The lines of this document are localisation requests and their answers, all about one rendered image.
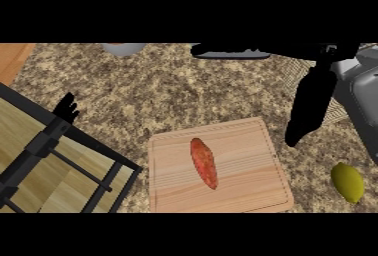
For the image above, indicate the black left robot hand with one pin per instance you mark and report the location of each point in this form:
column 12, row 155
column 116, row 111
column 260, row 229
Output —
column 67, row 108

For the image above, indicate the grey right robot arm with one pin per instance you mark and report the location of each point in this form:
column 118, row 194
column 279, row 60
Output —
column 365, row 93

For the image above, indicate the red-orange sweet potato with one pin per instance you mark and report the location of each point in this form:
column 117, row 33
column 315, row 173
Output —
column 204, row 163

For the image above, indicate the pale wooden cutting board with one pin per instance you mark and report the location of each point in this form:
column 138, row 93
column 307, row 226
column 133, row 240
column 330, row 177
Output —
column 245, row 166

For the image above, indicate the brown wooden panel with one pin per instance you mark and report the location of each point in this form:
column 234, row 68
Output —
column 12, row 60

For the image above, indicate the pale grey bowl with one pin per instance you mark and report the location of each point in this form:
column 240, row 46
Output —
column 124, row 48

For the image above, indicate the dark grey appliance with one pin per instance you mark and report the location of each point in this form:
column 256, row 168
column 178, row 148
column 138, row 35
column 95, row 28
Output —
column 231, row 56

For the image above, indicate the yellow-green lemon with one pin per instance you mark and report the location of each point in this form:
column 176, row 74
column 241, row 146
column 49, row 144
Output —
column 347, row 183

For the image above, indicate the black metal frame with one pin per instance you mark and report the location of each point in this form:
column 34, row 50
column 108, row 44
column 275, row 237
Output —
column 113, row 154

